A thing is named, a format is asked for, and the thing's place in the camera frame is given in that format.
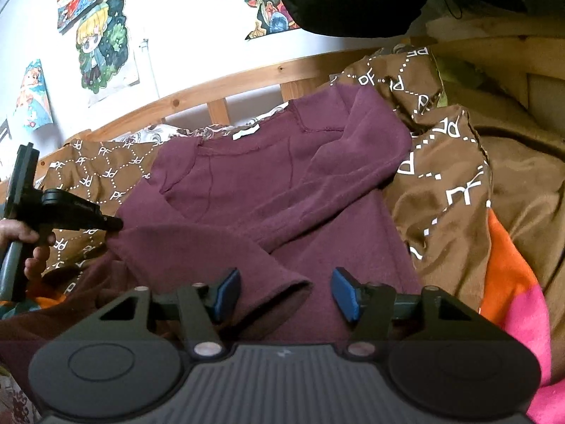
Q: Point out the tan blanket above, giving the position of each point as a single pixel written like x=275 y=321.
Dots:
x=523 y=176

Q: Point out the wall poster with blond figure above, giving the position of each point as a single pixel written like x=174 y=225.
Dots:
x=103 y=48

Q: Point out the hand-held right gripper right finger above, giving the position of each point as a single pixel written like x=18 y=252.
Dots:
x=346 y=295

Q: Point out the person's left hand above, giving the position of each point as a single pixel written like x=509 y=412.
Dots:
x=27 y=231

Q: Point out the small wall poster blue figure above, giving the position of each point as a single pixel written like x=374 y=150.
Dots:
x=34 y=97

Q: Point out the wooden bed frame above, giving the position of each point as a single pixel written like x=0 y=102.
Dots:
x=247 y=80

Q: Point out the green cloth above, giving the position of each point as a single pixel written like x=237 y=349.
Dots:
x=459 y=75

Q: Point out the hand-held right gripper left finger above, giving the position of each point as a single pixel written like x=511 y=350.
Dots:
x=227 y=295

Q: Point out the floral bed sheet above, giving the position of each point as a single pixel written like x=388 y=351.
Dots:
x=176 y=131

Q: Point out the brown printed blanket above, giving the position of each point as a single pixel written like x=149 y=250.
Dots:
x=441 y=185

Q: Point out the maroon sweater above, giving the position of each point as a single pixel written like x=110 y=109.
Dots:
x=273 y=185

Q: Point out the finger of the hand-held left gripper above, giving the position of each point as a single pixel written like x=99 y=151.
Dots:
x=102 y=220

